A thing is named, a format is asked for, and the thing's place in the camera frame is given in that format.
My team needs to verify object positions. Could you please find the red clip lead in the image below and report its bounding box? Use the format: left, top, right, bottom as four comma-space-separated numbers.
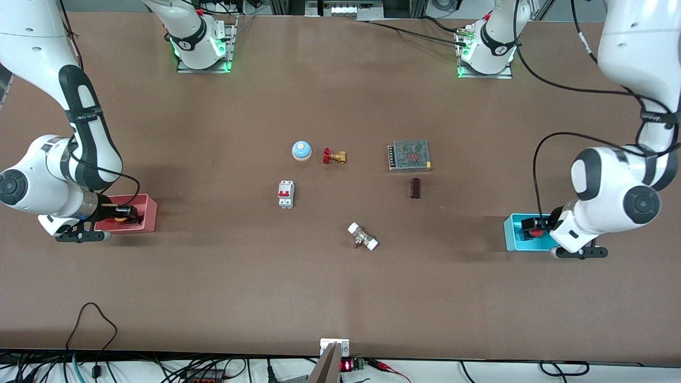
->
371, 359, 411, 383

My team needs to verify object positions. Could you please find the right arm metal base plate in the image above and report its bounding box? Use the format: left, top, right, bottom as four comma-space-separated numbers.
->
177, 15, 237, 74

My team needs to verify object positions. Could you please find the grey camera mount bar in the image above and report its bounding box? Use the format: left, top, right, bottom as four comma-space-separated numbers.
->
308, 338, 351, 383

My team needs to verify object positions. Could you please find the white red circuit breaker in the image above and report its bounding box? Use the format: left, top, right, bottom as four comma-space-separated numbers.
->
277, 180, 295, 209

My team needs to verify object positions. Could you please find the pink plastic box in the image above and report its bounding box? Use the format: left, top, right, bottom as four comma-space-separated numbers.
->
95, 194, 158, 235

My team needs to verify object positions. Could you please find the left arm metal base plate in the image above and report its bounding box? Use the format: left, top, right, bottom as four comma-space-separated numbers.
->
456, 27, 513, 80

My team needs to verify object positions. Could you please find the black coiled cable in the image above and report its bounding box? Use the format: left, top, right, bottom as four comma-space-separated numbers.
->
539, 360, 591, 378

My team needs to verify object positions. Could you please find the cyan plastic box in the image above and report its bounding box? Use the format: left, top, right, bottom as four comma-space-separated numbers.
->
503, 213, 560, 252

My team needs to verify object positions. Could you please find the black looped thin cable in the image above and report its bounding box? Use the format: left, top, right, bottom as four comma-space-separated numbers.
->
66, 302, 118, 353

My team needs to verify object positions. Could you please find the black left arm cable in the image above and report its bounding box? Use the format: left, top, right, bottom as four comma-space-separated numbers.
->
513, 0, 681, 221

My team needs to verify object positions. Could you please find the black cable across table edge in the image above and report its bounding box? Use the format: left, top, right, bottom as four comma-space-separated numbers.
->
367, 15, 469, 46

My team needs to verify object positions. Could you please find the aluminium frame rail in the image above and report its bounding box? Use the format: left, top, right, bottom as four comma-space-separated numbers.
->
270, 0, 427, 20

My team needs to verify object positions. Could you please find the white pipe fitting valve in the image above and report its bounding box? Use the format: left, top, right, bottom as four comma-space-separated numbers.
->
347, 222, 379, 252

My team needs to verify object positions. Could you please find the metal mesh power supply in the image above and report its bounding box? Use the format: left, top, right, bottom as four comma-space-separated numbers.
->
387, 139, 433, 173

